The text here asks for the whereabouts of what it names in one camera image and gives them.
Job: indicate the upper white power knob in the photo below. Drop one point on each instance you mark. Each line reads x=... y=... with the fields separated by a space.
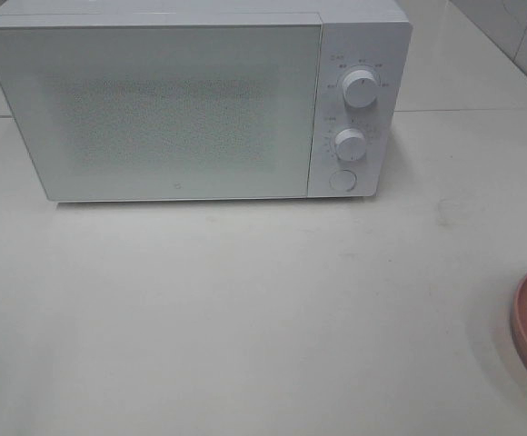
x=360 y=87

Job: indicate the lower white timer knob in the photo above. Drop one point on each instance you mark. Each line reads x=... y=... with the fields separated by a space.
x=350 y=145

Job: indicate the white microwave oven body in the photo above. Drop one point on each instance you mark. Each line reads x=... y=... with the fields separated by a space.
x=372 y=33

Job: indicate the white microwave door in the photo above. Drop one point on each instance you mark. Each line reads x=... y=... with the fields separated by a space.
x=141 y=114

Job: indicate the round white door button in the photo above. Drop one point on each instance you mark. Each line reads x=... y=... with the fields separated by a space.
x=343 y=181

